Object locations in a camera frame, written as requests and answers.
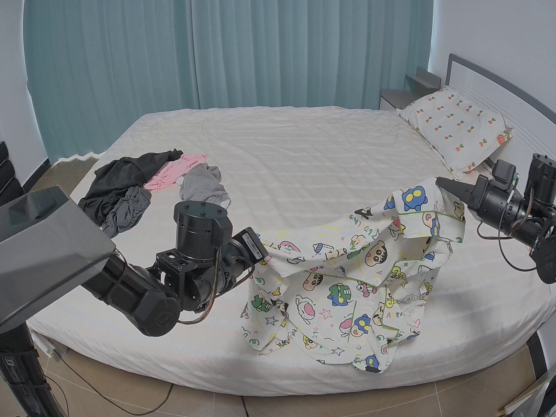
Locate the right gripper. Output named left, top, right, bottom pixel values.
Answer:
left=436, top=176, right=528, bottom=239

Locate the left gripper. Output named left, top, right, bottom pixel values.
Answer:
left=225, top=228, right=270, bottom=286

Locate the white printed pyjama top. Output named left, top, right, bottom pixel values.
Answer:
left=240, top=185, right=467, bottom=374

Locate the white printed pillow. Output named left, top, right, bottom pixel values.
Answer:
left=396, top=87, right=514, bottom=180

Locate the grey knit garment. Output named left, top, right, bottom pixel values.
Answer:
left=178, top=164, right=231, bottom=209

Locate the grey bedside table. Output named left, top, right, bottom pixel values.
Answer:
left=380, top=67, right=441, bottom=111

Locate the pink garment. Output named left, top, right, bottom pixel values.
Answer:
left=142, top=153, right=209, bottom=192

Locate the bed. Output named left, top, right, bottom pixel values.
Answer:
left=26, top=52, right=556, bottom=396

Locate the dark grey garment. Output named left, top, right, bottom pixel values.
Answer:
left=103, top=185, right=153, bottom=239

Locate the black garment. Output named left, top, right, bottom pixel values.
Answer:
left=78, top=148, right=184, bottom=227

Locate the blue-green curtain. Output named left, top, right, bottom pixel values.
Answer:
left=24, top=0, right=201, bottom=164
left=191, top=0, right=435, bottom=112

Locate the dark grey chest of drawers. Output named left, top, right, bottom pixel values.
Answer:
left=0, top=142, right=22, bottom=209

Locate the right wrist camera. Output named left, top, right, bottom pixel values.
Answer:
left=492, top=160, right=520, bottom=191

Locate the black cable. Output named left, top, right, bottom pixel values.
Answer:
left=477, top=222, right=540, bottom=272
left=41, top=350, right=174, bottom=417

